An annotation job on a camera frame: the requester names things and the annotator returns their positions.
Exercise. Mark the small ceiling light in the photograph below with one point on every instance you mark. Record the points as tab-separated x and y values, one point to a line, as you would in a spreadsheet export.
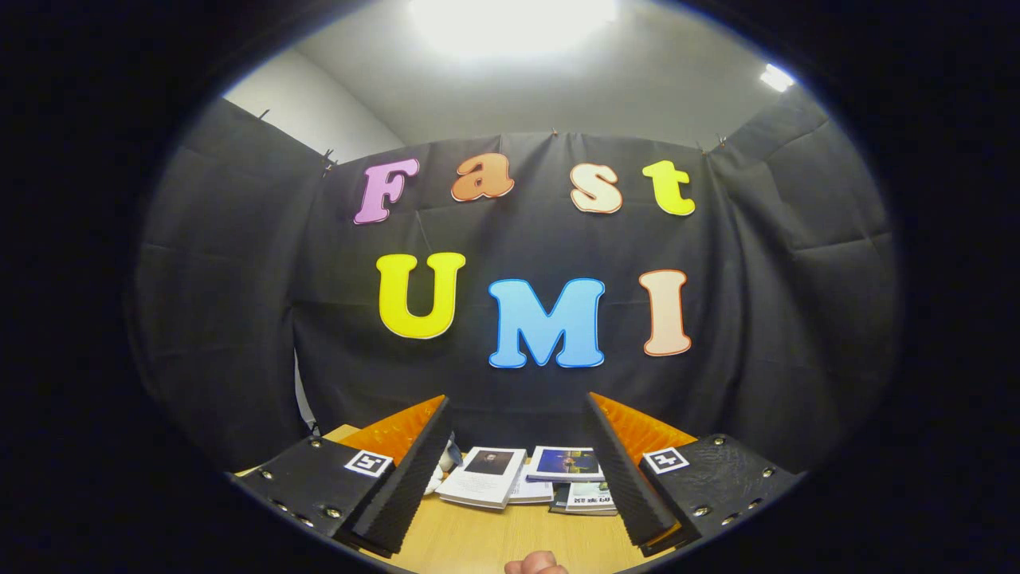
776	77

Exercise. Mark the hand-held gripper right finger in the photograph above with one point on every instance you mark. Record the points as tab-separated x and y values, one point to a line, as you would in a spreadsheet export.
629	486

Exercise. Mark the penguin plush toy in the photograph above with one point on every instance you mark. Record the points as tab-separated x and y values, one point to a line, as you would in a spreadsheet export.
442	474

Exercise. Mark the plain white book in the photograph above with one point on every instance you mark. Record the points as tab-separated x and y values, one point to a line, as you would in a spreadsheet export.
532	492

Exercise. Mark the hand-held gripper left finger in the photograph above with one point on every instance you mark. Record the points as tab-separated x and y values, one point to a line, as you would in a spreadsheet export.
406	486

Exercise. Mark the dark thick book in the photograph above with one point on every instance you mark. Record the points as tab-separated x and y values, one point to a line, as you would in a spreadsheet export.
559	502

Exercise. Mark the book with blue cover picture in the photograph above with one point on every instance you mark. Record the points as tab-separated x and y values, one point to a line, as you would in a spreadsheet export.
566	464

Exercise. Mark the white book with portrait photo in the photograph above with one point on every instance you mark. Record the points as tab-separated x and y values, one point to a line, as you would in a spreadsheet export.
482	478

